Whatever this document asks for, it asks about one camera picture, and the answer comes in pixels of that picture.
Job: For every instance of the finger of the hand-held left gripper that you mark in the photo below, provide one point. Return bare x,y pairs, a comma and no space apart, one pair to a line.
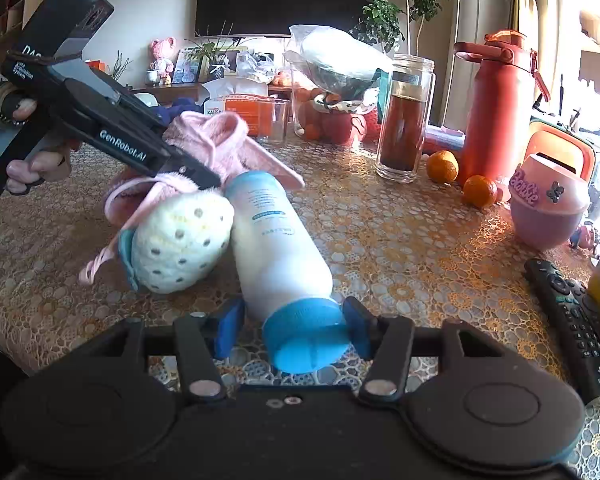
195,174

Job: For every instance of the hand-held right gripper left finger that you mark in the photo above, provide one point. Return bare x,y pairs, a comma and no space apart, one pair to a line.
230,329

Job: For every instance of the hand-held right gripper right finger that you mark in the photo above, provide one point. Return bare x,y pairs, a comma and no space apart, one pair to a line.
357,327

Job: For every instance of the pink fluffy cloth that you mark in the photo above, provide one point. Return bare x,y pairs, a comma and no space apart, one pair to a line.
215,140

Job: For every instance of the white bottle with blue cap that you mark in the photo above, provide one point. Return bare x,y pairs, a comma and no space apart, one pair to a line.
280,250

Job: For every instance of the person's left hand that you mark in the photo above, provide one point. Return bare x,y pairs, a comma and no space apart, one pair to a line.
47,165

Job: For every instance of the blue cloth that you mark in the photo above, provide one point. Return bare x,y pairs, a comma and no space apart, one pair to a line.
180,108

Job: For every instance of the white dotted strawberry plush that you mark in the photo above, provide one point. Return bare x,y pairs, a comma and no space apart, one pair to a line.
180,245

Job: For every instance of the orange tissue box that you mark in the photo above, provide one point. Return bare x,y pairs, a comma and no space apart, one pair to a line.
242,110

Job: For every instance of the clear drinking glass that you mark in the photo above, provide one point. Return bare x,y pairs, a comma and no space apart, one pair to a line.
272,122

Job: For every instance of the pink plush toy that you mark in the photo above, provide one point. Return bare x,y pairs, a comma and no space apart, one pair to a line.
161,57

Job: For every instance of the potted grass plant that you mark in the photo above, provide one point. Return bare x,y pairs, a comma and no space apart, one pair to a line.
214,52

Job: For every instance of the white plastic bag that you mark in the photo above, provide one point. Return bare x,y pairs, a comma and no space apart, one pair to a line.
255,66

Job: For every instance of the bag of red fruit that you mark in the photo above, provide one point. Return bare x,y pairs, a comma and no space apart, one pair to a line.
337,125

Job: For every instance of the orange mandarin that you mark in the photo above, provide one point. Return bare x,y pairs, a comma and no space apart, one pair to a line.
442,166
480,191

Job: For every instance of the plastic bag with bowl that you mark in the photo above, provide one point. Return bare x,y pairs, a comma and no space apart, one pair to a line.
335,55

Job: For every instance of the glass tea bottle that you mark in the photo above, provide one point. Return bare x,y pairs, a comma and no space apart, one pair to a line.
405,120

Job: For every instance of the black remote control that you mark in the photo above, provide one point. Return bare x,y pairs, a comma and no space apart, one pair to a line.
572,325

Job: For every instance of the pink purple lidded container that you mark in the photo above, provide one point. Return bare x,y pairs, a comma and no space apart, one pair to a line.
547,210

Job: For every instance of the red thermos jug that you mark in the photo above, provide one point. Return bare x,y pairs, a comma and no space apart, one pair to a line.
497,110

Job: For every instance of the orange lunch bag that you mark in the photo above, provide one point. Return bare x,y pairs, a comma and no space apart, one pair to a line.
560,145

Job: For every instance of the white standing air conditioner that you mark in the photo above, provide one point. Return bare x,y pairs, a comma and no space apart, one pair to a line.
480,15

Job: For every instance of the yellow curtain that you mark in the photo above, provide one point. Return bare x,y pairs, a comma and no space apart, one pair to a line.
522,5

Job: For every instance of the photo frame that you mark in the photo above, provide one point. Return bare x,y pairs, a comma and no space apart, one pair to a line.
186,66

